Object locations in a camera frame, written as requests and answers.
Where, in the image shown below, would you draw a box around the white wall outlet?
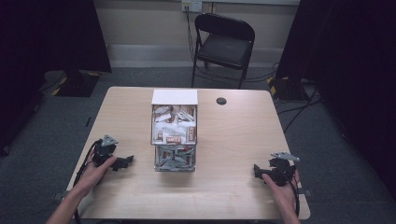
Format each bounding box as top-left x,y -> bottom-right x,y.
181,0 -> 204,14

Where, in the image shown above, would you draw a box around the black folding chair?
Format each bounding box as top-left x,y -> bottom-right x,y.
191,12 -> 257,91

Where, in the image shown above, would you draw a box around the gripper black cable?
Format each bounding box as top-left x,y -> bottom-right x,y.
289,174 -> 302,218
72,139 -> 104,224

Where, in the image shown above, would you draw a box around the pile of white sachets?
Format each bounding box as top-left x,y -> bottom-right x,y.
152,105 -> 198,172

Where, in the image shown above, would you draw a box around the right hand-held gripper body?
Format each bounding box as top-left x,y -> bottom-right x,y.
268,151 -> 301,188

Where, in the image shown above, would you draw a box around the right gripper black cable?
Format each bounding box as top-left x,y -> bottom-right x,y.
289,174 -> 302,218

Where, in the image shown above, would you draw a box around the person's right hand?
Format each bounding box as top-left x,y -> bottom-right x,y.
261,169 -> 303,215

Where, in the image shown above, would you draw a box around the white box lid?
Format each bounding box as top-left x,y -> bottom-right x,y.
150,89 -> 199,106

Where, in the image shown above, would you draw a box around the black curtain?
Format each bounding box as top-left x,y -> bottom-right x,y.
275,0 -> 396,200
0,0 -> 113,157

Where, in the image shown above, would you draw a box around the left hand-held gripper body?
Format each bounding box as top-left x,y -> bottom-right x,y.
92,133 -> 120,168

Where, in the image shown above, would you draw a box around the clear acrylic box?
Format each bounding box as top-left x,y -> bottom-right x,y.
150,104 -> 199,173

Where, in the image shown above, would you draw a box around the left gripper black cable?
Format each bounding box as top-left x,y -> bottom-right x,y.
72,139 -> 104,224

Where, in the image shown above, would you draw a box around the person's left hand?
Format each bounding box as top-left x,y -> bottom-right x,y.
72,155 -> 119,199

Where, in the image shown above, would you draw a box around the black floor cables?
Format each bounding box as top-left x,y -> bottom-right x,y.
274,78 -> 326,134

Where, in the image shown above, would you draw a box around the black stand base taped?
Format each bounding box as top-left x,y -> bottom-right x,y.
50,69 -> 103,98
266,76 -> 310,102

